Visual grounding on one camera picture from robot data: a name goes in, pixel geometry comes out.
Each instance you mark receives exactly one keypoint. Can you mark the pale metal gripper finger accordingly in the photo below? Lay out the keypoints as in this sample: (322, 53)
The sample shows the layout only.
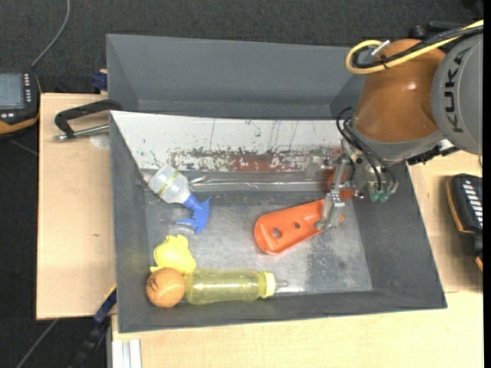
(333, 210)
(340, 175)

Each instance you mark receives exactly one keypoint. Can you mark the orange plastic scoop with holes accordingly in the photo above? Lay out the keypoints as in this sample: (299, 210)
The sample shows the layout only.
(285, 228)

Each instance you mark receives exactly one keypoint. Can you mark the yellow clear baby bottle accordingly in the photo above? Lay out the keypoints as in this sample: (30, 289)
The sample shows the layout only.
(226, 286)

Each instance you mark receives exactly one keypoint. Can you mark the grey metal bin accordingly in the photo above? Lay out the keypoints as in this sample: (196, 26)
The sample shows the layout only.
(238, 75)

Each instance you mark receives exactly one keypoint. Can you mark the clear spray bottle blue nozzle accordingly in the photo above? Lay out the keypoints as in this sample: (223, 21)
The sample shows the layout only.
(170, 186)

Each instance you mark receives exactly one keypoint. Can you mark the yellow toy duck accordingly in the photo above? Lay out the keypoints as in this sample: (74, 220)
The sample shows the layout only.
(172, 255)

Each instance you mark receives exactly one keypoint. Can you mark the orange ball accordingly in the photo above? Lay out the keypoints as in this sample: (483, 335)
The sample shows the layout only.
(165, 288)

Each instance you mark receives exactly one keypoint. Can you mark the pale wood board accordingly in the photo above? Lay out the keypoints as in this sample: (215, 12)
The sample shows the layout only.
(73, 205)

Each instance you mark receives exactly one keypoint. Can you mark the black cylinder on white bracket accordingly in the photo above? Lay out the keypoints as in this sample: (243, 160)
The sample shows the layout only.
(420, 158)

